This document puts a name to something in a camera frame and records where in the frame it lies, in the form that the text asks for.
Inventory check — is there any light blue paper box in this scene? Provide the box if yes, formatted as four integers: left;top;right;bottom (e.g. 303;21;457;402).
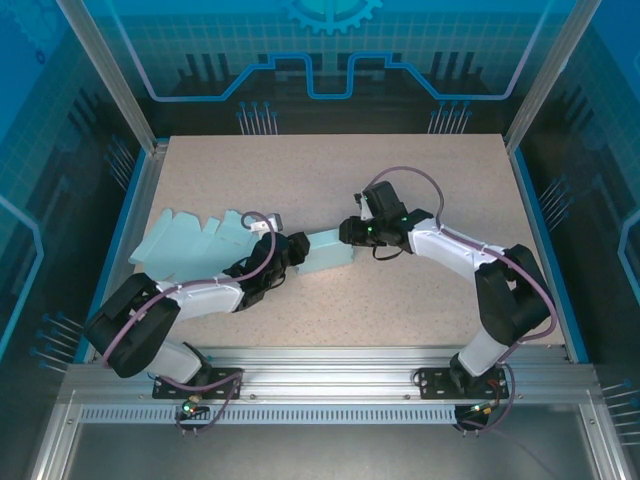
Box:
297;227;357;277
128;208;264;285

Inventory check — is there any blue table edge trim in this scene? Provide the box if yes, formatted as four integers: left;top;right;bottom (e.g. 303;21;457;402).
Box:
73;148;152;364
508;148;590;364

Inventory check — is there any small controller board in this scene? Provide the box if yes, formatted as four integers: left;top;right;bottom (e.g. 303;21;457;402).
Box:
457;399;503;419
174;394;211;419

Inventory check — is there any metal shelf panel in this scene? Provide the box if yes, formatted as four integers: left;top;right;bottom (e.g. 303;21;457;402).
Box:
29;399;640;480

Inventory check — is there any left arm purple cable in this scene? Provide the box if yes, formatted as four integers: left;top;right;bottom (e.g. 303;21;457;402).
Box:
102;210;279;437

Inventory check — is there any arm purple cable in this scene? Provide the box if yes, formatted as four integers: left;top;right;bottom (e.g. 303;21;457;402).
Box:
102;210;279;437
367;167;557;434

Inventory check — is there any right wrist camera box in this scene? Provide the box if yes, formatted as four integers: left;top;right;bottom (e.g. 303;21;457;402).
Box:
352;191;375;222

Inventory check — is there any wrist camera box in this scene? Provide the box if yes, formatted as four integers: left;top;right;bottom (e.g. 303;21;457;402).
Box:
352;191;375;222
249;213;285;235

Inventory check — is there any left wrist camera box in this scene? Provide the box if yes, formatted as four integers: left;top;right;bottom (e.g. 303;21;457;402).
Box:
249;213;285;235

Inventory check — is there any aluminium mounting rail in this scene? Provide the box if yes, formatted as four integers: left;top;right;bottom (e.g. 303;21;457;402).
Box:
59;347;601;404

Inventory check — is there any aluminium side rail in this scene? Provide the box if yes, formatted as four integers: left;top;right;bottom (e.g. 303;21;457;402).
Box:
84;142;170;362

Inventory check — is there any slotted grey cable duct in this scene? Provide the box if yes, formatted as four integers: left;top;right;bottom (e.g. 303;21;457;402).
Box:
78;405;460;426

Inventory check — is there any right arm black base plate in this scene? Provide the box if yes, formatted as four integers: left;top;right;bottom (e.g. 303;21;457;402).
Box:
416;366;507;401

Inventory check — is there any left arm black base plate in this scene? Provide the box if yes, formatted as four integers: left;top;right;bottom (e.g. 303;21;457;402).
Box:
151;366;245;401

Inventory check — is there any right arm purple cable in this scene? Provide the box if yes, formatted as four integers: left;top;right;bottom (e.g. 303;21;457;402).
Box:
367;167;557;434

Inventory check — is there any aluminium frame post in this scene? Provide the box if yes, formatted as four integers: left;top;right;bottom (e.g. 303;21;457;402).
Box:
503;0;604;154
53;0;170;155

